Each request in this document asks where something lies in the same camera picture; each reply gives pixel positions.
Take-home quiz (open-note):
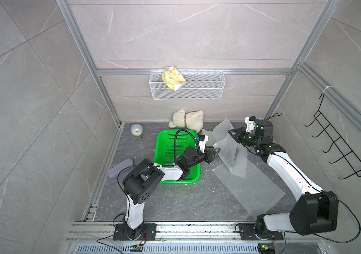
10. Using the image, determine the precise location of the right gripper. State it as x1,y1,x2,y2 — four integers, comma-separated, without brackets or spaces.
228,127,260,149

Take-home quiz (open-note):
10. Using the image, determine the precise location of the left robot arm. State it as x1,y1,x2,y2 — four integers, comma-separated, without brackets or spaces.
122,135,221,237

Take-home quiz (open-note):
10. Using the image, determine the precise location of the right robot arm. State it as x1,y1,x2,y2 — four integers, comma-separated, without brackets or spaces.
228,116,339,240

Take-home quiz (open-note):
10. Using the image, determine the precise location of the clear zip-top bag stack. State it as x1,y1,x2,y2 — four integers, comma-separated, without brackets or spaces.
211,158,286,220

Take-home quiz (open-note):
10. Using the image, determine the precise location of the white plush toy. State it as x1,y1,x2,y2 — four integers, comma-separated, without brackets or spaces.
168,109,204,133

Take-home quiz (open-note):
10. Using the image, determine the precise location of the green plastic basket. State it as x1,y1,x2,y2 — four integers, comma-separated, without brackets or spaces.
152,129,202,185

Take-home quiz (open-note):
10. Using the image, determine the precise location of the grey glasses case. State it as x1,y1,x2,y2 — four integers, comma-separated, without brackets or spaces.
107,158,134,179

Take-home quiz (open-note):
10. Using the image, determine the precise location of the yellow snack packet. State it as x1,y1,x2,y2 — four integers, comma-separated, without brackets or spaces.
161,66,186,91

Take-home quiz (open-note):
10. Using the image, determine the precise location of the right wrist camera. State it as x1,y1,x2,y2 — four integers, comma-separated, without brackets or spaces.
245,116,257,133

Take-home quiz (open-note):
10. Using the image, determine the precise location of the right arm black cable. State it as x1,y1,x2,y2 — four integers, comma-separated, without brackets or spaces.
264,112,361,244

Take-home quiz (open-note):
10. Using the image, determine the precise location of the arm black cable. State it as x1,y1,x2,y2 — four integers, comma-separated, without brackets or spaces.
173,128,200,166
264,112,361,244

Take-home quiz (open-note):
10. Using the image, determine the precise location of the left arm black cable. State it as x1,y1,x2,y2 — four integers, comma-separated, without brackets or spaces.
173,128,200,166

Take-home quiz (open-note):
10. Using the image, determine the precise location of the black wire hook rack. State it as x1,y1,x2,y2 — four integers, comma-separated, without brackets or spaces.
304,93,361,180

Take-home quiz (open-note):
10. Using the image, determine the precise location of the white wire wall basket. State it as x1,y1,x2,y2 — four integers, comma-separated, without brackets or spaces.
149,70,225,100

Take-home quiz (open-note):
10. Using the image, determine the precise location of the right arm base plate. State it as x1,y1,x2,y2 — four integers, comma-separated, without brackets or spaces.
235,223,285,241

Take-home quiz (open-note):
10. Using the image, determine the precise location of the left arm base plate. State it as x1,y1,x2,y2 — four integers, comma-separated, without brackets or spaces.
113,223,157,241

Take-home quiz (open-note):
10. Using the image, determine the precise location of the aluminium mounting rail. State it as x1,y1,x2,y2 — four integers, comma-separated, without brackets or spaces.
64,222,336,254

